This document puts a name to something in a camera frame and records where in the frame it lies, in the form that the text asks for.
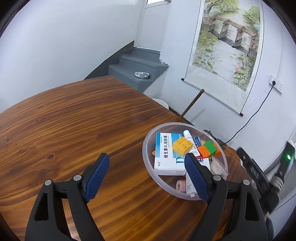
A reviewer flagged orange green toy block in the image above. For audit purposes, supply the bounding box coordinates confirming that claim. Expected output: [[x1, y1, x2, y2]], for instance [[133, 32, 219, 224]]
[[197, 141, 222, 158]]

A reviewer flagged yellow toy block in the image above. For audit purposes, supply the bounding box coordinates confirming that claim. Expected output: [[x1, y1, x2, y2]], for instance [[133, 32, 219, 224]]
[[172, 137, 193, 156]]

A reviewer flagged white medicine box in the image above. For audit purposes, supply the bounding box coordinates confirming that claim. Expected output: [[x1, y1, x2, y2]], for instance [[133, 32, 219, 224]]
[[154, 133, 186, 176]]

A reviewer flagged blue white toothpaste tube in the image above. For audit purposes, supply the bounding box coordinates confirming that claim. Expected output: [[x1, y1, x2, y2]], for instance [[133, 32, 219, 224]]
[[194, 137, 202, 147]]

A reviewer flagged pink tape roll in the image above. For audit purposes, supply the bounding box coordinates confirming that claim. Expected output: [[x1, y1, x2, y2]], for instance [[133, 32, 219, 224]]
[[176, 179, 187, 193]]

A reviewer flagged clear plastic bowl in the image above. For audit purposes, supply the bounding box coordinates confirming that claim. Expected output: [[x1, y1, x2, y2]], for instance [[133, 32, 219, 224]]
[[142, 122, 218, 200]]

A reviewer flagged white ointment tube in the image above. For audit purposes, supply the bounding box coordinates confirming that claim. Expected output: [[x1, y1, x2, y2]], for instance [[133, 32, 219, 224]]
[[183, 130, 200, 157]]

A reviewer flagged wooden stick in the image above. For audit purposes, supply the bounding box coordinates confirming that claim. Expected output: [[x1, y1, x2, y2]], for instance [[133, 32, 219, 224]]
[[180, 89, 205, 118]]

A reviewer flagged hanging scroll landscape painting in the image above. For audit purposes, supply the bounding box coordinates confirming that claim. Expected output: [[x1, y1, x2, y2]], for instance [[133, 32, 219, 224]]
[[185, 1, 264, 113]]

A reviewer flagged foil bowl on stair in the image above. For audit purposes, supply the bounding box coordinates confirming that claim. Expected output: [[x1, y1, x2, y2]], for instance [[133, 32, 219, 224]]
[[134, 72, 150, 79]]

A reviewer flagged grey staircase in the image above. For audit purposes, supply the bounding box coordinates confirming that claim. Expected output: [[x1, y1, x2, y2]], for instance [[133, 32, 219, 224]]
[[85, 41, 169, 93]]

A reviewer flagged white wall socket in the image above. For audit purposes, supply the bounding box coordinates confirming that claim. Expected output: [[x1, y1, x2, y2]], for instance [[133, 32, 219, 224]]
[[269, 75, 284, 94]]

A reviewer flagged black power cable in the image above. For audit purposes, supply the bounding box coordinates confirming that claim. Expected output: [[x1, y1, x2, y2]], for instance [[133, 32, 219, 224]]
[[219, 81, 277, 147]]

